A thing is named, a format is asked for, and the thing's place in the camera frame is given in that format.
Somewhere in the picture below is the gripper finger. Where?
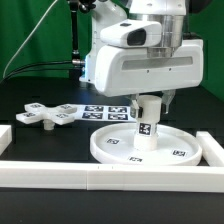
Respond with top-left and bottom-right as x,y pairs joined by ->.
162,90 -> 176,114
130,94 -> 143,119

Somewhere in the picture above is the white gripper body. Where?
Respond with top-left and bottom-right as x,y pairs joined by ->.
88,39 -> 203,97

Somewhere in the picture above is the white round table top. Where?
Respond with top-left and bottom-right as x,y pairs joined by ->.
90,123 -> 202,166

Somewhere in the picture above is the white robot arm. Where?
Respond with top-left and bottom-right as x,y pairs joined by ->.
81,0 -> 203,118

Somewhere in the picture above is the white marker sheet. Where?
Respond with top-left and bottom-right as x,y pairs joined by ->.
64,104 -> 136,122

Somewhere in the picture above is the white right fence bar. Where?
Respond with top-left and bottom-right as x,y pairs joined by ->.
196,131 -> 224,167

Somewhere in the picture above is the white fence bar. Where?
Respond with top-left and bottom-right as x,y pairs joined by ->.
0,125 -> 12,155
0,161 -> 224,193
196,131 -> 224,167

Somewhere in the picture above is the white cross-shaped table base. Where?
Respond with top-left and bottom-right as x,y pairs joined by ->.
16,103 -> 77,131

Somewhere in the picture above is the white left fence bar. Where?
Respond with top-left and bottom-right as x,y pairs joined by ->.
0,125 -> 12,155

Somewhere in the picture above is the white front fence bar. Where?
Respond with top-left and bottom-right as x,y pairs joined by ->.
0,161 -> 224,193

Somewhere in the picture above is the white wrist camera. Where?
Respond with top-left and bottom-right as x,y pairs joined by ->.
100,19 -> 162,48

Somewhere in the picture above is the black cable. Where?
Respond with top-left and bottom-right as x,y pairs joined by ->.
0,60 -> 75,84

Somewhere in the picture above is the grey cable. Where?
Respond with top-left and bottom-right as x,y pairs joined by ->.
2,0 -> 60,80

